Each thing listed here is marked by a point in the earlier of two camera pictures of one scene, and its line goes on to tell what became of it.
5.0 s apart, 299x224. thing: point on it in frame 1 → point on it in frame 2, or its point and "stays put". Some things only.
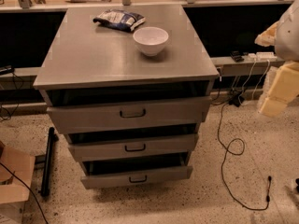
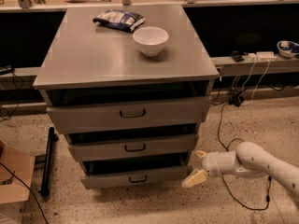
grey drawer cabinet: [126, 72] stays put
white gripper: [289, 38] → [210, 164]
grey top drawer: [130, 116] stays put
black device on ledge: [236, 56] stays put
